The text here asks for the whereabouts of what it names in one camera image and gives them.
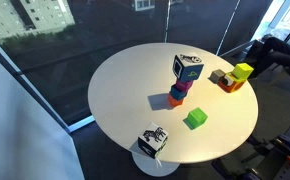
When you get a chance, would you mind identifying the orange block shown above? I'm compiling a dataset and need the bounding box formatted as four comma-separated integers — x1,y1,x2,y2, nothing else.
167,93,185,108

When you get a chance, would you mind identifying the blue block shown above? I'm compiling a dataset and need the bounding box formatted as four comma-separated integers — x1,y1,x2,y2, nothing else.
169,84,188,101

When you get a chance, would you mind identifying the magenta block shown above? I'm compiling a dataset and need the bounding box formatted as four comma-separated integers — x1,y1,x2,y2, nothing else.
174,78,194,93

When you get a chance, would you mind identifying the black white patterned cube top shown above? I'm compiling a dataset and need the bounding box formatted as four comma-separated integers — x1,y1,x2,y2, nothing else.
172,54,205,83

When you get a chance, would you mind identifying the small grey block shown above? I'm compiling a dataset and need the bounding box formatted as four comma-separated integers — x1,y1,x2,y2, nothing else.
208,68,227,84

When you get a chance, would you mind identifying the light green block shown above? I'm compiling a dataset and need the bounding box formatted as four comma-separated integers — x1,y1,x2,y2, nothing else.
232,62,255,81

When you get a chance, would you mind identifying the zebra print soft cube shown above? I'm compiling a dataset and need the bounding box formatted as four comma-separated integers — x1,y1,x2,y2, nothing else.
137,122,169,160

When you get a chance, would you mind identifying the orange multicolour activity cube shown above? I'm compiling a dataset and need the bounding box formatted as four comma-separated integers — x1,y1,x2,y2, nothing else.
217,73,248,94

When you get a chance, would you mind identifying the black chair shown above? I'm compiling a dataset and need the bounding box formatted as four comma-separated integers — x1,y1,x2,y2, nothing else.
248,34,290,83

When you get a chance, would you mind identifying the white table pedestal base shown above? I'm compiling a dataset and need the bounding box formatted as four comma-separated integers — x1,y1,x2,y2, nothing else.
131,151,181,178

